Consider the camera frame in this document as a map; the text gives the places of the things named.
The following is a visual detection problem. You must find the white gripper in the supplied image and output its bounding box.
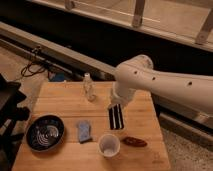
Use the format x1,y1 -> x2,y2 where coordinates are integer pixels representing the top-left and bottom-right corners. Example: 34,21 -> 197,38
108,82 -> 135,113

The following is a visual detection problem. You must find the black white striped eraser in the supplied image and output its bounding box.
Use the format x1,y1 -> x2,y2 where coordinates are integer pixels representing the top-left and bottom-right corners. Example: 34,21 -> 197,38
108,104 -> 124,130

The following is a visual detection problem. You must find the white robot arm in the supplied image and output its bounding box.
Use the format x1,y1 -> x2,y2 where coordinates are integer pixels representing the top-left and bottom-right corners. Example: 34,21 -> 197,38
109,55 -> 213,114

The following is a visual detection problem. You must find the white ceramic cup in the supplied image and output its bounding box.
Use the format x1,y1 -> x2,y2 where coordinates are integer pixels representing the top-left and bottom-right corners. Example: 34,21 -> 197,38
98,134 -> 120,158

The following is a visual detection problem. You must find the clear plastic bottle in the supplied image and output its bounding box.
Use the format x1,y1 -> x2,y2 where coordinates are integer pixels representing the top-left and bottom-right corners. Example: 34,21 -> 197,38
83,73 -> 96,102

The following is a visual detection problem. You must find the brown oblong food item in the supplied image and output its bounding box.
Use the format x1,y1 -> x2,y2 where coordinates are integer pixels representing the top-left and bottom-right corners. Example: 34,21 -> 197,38
122,137 -> 147,147

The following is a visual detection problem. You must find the blue cloth piece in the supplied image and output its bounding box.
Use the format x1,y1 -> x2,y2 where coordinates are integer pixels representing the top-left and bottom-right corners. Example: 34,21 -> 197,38
76,120 -> 92,143

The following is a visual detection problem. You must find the blue object on floor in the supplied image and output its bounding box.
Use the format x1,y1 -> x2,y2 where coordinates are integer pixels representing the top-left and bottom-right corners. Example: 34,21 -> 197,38
50,74 -> 66,82

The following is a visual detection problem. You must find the dark patterned bowl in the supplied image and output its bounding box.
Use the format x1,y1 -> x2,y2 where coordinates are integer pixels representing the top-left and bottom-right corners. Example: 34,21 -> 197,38
26,115 -> 65,152

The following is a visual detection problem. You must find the black tripod stand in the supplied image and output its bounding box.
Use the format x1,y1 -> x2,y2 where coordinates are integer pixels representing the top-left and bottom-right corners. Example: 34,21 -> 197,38
0,74 -> 30,162

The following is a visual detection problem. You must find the black cable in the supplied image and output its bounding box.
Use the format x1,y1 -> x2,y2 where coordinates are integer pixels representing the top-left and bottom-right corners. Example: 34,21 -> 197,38
20,61 -> 51,78

